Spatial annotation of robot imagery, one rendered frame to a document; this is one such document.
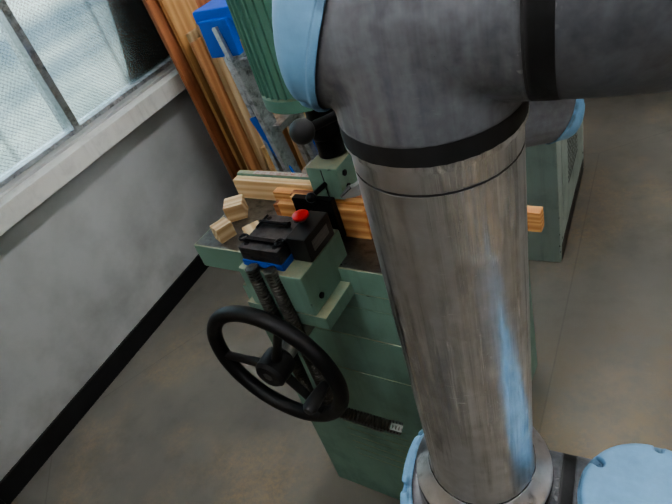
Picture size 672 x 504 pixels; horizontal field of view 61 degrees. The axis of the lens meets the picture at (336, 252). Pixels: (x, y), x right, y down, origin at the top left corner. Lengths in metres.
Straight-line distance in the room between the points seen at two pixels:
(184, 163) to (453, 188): 2.41
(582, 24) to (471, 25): 0.05
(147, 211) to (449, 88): 2.30
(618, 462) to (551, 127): 0.46
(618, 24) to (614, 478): 0.52
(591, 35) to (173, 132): 2.46
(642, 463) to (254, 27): 0.77
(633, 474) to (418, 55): 0.54
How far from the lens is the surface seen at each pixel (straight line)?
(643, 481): 0.71
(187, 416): 2.21
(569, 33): 0.27
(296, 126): 0.76
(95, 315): 2.43
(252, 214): 1.26
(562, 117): 0.89
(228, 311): 0.95
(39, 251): 2.26
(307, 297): 0.96
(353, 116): 0.32
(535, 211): 0.99
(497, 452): 0.57
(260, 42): 0.94
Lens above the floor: 1.53
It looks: 36 degrees down
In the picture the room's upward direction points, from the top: 19 degrees counter-clockwise
